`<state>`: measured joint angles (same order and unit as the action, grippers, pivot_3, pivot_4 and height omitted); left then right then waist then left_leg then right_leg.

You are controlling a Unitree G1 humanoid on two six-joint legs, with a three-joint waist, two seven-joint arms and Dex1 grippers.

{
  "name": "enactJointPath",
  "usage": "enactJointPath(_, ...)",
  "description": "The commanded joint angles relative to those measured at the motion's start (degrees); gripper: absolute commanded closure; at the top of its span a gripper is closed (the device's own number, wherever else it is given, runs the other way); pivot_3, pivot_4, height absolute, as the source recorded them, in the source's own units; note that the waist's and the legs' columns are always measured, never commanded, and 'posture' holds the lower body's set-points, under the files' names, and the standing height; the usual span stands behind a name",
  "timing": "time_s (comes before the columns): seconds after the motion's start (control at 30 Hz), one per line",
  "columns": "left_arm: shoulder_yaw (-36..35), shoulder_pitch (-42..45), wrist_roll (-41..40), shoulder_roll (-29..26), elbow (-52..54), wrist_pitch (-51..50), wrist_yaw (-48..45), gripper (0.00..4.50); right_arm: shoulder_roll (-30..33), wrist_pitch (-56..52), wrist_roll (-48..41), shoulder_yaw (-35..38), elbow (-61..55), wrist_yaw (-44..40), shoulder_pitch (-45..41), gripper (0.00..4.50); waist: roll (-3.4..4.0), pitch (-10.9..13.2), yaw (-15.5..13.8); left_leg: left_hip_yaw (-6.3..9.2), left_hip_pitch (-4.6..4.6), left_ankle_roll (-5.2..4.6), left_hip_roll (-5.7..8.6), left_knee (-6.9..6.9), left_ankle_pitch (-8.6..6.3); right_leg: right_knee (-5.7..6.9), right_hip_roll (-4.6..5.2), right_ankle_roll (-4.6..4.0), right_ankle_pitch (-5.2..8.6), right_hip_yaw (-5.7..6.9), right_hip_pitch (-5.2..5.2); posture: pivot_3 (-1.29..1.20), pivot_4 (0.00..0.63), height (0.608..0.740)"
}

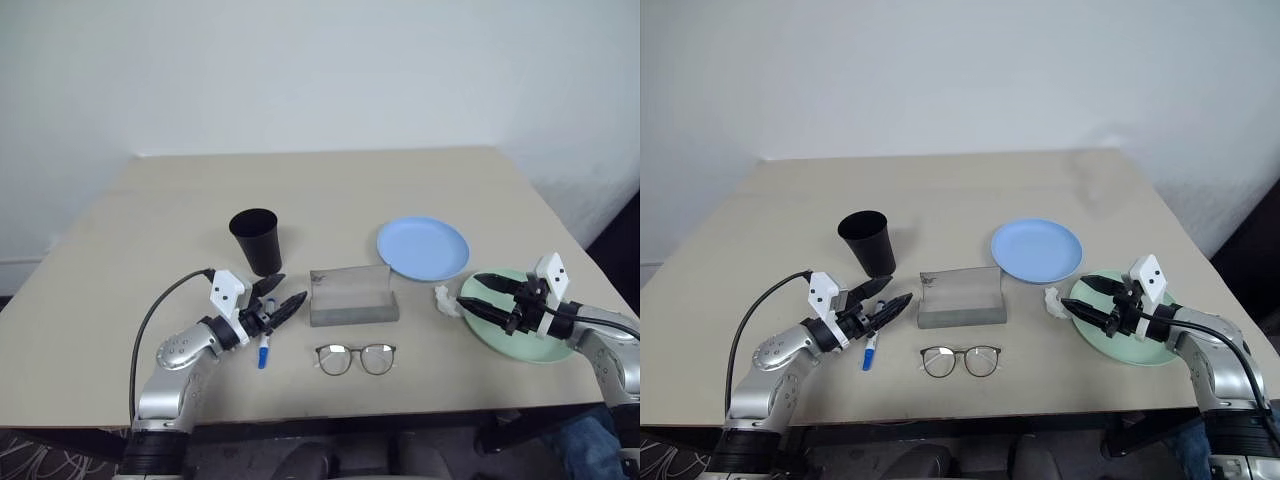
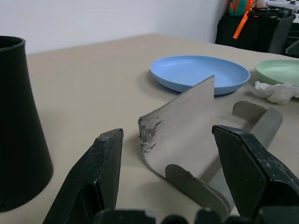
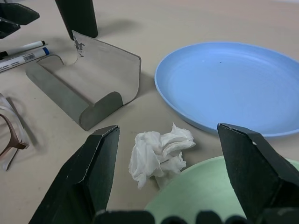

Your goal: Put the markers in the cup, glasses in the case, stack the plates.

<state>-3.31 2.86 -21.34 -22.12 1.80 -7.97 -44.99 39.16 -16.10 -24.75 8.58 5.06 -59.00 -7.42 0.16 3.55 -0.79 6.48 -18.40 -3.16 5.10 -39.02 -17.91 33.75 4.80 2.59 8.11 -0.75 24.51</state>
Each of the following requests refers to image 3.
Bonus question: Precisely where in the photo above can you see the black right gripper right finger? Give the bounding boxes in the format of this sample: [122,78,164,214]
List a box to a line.
[216,123,299,221]

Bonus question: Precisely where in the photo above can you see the light blue plate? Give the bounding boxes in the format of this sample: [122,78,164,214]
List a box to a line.
[154,42,299,139]

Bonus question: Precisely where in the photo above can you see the white tissue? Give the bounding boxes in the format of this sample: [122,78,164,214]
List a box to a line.
[128,122,196,189]

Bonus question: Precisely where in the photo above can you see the grey glasses case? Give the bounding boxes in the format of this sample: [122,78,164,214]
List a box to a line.
[25,29,142,131]

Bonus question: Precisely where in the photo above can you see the light green plate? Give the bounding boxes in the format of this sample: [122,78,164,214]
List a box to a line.
[144,155,299,224]

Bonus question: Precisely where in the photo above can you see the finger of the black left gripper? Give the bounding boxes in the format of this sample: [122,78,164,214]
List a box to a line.
[0,17,21,39]
[0,3,40,25]

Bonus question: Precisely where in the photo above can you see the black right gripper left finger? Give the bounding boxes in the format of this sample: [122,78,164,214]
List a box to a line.
[29,125,120,224]

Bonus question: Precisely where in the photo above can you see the brown clear-framed glasses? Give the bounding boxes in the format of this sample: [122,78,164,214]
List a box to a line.
[0,93,30,172]

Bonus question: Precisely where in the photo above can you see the white marker blue cap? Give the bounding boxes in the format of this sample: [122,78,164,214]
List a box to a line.
[0,47,51,73]

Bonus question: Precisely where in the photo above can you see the black pen holder cup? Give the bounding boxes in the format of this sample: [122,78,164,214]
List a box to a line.
[55,0,99,40]

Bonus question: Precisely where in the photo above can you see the white marker black cap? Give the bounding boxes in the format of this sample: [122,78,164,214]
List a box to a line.
[0,41,49,60]

